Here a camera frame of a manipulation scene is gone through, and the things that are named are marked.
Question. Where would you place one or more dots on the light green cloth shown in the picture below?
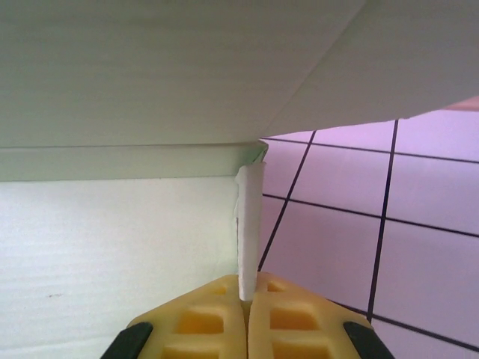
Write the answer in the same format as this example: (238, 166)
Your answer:
(112, 75)

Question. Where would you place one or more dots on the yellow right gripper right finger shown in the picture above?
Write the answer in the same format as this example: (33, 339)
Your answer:
(329, 336)

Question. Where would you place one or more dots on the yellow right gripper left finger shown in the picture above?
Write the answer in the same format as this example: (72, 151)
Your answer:
(168, 336)

